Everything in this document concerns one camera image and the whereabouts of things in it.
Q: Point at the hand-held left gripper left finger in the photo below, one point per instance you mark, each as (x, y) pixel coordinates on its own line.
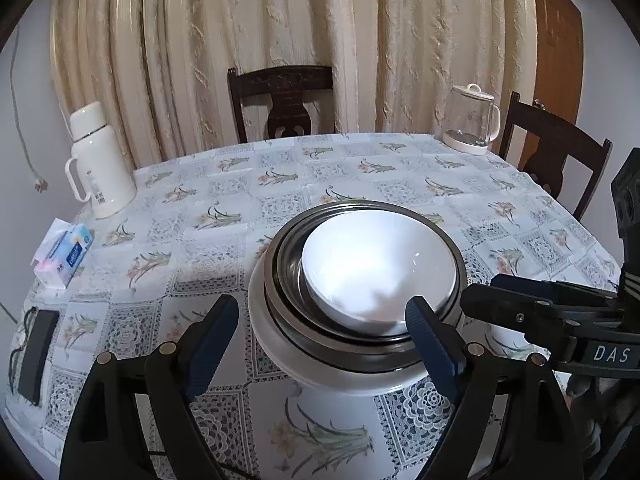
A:
(215, 340)

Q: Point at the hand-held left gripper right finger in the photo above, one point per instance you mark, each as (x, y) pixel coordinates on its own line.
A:
(430, 345)

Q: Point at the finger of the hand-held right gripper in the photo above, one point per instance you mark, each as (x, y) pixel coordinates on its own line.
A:
(515, 312)
(550, 290)

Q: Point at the large steel bowl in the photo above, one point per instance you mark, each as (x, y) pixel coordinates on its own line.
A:
(350, 352)

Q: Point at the small steel bowl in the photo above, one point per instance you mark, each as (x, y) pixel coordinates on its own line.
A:
(291, 285)

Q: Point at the white ceramic bowl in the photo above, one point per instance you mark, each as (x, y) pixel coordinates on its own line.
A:
(370, 270)

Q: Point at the large white plate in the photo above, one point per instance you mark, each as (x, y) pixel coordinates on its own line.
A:
(310, 375)

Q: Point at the grey patterned clothing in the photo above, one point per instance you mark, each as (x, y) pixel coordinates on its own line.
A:
(610, 430)

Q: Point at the dark plain wooden chair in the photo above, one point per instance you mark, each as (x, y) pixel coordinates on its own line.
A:
(550, 130)

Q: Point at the blue tissue pack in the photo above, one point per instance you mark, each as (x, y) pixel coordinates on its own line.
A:
(65, 255)

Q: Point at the glass kettle with white lid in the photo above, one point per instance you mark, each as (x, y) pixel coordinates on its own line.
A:
(470, 120)

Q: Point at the floral lace-print tablecloth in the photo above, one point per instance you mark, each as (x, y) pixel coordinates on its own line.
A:
(350, 170)

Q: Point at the cream thermos jug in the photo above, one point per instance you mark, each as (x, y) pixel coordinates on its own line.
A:
(105, 170)

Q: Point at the brown wooden door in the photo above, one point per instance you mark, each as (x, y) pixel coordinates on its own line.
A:
(555, 35)

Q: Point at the dark carved wooden chair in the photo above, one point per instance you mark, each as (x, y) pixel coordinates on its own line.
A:
(280, 82)

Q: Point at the beige curtain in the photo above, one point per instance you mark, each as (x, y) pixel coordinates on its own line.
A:
(250, 35)

